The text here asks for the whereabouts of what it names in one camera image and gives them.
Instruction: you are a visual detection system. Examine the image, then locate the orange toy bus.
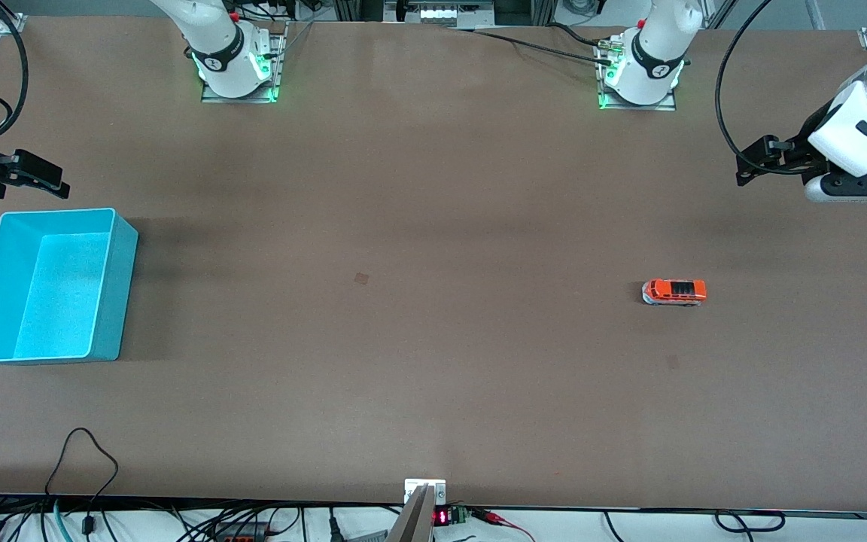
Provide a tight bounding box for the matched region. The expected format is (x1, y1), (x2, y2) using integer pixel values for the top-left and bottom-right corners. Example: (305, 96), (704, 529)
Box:
(642, 279), (707, 306)

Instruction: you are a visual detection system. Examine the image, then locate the short black base cable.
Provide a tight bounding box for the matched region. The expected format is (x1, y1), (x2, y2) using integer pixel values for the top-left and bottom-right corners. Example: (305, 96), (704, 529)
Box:
(550, 23), (609, 47)

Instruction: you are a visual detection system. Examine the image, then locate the aluminium frame with light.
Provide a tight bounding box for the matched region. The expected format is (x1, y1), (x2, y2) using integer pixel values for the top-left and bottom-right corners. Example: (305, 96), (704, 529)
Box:
(332, 0), (556, 28)

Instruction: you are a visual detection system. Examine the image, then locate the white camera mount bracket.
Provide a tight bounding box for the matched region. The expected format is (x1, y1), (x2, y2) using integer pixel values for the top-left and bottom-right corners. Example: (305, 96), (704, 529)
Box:
(404, 479), (446, 505)

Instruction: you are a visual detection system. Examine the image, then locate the red and black clip lead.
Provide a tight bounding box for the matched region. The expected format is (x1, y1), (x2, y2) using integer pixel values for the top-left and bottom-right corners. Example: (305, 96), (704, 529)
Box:
(471, 508), (537, 542)

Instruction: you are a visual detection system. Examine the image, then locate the blue plastic box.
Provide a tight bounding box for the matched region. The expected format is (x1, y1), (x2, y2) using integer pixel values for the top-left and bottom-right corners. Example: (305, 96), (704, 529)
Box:
(0, 208), (139, 365)

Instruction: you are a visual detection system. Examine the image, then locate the thick black coiled cable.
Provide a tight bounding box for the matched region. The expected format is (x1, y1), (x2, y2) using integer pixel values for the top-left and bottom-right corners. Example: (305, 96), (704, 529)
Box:
(715, 510), (786, 534)

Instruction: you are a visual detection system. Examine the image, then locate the grey metal camera bar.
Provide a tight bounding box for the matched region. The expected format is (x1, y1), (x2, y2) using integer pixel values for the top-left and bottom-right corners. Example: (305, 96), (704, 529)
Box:
(387, 484), (435, 542)

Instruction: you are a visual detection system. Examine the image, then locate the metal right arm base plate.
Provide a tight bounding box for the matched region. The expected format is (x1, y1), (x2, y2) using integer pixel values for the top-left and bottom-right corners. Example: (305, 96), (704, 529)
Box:
(202, 34), (278, 104)

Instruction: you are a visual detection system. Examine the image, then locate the thin black looped cable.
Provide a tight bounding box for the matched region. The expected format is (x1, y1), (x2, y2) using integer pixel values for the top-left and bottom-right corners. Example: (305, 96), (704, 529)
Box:
(44, 428), (120, 542)

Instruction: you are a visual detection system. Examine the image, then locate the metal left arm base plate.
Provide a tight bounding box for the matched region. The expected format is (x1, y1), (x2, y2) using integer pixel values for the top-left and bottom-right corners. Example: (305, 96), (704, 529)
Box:
(599, 38), (677, 111)

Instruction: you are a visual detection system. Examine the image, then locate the long black base cable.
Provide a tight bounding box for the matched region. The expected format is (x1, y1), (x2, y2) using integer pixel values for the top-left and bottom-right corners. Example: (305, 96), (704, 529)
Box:
(441, 25), (616, 69)

